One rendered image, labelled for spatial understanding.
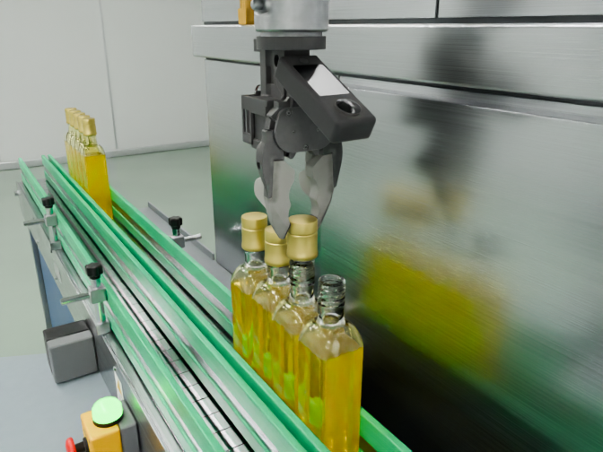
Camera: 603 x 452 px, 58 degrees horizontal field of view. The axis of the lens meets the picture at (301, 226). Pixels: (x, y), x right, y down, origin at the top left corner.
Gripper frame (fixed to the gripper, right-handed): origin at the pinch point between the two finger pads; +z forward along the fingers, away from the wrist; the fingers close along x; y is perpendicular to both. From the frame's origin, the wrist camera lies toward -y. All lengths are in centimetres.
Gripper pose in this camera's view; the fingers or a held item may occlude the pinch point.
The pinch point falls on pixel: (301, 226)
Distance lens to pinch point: 60.9
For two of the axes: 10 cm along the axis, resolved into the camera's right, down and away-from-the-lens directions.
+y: -5.1, -2.9, 8.1
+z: 0.0, 9.4, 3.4
